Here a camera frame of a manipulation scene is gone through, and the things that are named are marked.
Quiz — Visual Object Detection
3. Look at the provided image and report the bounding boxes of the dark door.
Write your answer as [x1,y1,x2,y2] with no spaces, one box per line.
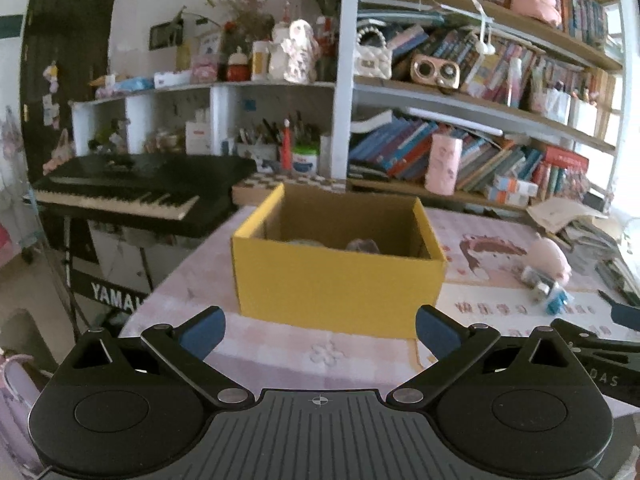
[20,0,122,173]

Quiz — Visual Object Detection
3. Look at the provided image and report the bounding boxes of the white jar green lid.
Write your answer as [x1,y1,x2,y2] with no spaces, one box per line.
[292,143,320,174]

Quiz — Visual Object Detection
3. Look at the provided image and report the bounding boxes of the row of upright books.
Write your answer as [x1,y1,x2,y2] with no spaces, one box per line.
[552,0,609,50]

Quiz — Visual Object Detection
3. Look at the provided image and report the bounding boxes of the blue silver toy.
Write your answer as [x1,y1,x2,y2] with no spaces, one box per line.
[520,266,574,315]

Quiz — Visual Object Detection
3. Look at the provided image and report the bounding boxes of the white earphones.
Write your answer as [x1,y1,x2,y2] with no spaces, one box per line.
[476,10,496,56]

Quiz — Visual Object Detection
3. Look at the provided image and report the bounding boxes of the pack of tissues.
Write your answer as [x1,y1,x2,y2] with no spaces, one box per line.
[91,74,154,99]

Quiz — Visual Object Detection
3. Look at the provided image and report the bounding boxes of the pile of papers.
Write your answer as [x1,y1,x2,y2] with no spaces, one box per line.
[525,197,640,307]

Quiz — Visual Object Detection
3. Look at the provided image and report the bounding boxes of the white pink ceramic figure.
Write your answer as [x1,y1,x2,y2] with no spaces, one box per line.
[270,19,321,85]

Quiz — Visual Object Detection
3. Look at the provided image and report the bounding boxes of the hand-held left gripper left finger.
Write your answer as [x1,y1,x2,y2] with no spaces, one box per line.
[55,306,254,409]

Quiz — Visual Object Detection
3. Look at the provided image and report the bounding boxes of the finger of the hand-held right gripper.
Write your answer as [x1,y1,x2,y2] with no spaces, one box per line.
[551,319,640,361]
[597,290,640,333]

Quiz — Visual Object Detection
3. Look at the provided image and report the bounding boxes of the row of colourful books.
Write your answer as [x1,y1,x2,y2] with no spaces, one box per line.
[392,25,547,107]

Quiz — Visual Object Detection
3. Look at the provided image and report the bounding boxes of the white quilted pearl handbag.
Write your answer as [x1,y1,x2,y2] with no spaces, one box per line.
[354,27,394,80]

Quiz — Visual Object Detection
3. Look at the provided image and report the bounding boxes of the red white doll figurine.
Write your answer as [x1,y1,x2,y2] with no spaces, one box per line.
[227,47,251,81]

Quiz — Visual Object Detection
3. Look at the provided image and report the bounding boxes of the white storage cup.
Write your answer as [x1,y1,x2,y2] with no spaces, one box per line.
[542,87,571,124]
[570,97,599,136]

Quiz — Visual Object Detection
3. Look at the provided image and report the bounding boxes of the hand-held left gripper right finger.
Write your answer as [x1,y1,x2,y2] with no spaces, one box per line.
[387,305,594,405]

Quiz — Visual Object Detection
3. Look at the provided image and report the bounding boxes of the row of slanted books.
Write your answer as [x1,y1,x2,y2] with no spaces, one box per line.
[348,110,546,193]

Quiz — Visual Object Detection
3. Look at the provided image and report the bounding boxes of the white box red label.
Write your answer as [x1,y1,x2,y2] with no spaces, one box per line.
[185,120,211,156]

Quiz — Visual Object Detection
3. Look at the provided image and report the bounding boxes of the white wooden bookshelf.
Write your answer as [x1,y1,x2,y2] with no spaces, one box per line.
[334,0,627,212]

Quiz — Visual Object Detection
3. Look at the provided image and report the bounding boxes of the red boxed book set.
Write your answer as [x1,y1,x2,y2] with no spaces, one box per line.
[532,146,591,201]

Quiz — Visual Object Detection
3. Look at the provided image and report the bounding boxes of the orange blue white box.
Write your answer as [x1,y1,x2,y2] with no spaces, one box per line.
[483,186,531,207]
[492,175,539,196]

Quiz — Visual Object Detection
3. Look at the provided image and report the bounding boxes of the checkered wooden board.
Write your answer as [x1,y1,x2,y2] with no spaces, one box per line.
[231,172,347,207]

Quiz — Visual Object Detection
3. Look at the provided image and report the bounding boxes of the yellow cardboard box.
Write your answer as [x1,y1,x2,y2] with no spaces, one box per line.
[231,182,447,339]

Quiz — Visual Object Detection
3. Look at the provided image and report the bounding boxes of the pink plush toy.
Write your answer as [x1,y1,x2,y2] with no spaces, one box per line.
[529,237,573,283]

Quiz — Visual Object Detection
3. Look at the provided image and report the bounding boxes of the black keyboard stand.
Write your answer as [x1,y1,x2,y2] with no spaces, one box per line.
[42,208,157,333]

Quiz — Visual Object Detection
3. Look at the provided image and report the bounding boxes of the black picture frame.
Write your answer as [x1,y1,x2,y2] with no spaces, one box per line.
[149,22,181,51]

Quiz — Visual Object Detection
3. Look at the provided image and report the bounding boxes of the pink cylinder cup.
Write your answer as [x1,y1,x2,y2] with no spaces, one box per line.
[425,133,463,196]

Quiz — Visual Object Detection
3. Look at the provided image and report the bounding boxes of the gold speaker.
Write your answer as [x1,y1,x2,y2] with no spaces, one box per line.
[410,53,462,92]

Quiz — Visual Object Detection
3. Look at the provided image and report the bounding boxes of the dried flower bouquet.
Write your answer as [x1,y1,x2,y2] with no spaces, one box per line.
[206,0,277,45]

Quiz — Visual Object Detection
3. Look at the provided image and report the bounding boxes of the white low shelf unit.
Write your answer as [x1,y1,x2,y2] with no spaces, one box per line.
[70,81,347,181]

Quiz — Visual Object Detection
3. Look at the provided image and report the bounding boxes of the black electronic keyboard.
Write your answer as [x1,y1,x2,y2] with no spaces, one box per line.
[32,152,258,239]

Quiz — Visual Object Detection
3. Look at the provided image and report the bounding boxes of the white pen holder with pens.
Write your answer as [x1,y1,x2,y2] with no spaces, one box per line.
[235,112,282,162]

